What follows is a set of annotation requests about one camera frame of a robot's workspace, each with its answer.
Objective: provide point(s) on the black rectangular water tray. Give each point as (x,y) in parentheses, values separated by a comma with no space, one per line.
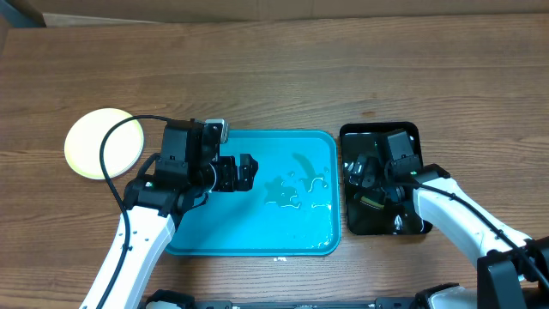
(386,141)

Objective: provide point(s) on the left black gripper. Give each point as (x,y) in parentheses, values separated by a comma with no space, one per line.
(231,184)

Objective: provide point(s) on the green and yellow sponge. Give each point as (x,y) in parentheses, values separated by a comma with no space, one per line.
(375,200)

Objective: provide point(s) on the teal plastic serving tray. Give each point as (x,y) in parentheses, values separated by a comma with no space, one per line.
(293,208)

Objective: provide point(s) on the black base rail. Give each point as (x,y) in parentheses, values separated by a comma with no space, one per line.
(166,299)

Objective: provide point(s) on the yellow-green round plate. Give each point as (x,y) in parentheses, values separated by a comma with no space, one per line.
(123,148)

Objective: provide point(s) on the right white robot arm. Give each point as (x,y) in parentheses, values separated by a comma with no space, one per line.
(511,267)

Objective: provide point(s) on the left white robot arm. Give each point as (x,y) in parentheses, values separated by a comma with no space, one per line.
(169,184)

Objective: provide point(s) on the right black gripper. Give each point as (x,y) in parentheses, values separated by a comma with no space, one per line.
(371,172)

